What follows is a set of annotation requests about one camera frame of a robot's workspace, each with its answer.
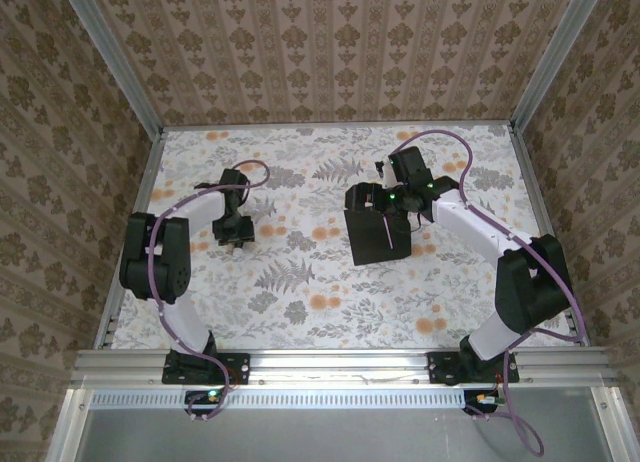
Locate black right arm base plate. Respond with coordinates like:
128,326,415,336
426,350,520,386

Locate grey metal panel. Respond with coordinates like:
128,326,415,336
47,387,640,462

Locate aluminium side rail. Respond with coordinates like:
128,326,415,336
93,129,167,351
507,124,590,347

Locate floral tablecloth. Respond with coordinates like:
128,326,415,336
110,125,576,351

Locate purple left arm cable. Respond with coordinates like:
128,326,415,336
149,160,272,424

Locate aluminium mounting rail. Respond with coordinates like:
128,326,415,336
69,346,619,388

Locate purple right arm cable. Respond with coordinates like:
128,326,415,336
397,129,587,457

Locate slotted grey cable duct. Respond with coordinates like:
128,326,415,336
89,389,466,409

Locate aluminium rear rail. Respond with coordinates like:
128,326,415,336
159,123,516,132

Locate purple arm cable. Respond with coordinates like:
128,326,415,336
397,129,587,457
149,160,272,424

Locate thin black right gripper cable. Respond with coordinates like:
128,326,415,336
387,214,423,235

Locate black box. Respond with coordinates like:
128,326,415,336
343,207,413,267

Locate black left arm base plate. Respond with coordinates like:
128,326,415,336
160,352,251,385

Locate aluminium corner post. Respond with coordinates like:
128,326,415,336
508,0,609,133
55,0,167,136

